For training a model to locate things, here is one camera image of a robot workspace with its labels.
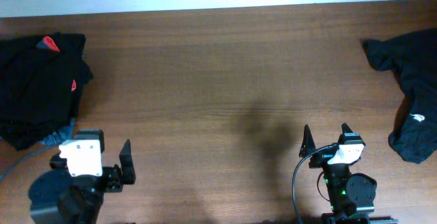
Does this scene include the black t-shirt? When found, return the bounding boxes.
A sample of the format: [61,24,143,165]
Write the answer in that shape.
[1,33,92,124]

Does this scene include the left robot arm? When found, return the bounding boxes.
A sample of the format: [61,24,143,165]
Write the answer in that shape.
[28,130,136,224]

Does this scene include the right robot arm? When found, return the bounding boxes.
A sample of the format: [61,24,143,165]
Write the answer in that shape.
[299,123,377,223]

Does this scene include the blue denim garment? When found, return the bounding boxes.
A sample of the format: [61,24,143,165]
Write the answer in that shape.
[40,117,75,146]

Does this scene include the folded black clothes stack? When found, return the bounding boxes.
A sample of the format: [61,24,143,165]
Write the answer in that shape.
[1,119,70,151]

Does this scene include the black garment red waistband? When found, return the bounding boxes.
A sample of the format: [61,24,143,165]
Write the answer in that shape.
[36,35,78,92]

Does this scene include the crumpled black clothes pile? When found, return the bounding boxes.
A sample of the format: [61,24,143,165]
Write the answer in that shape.
[362,28,436,164]

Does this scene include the right black camera cable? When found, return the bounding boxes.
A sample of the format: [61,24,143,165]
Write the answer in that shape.
[292,144,339,224]

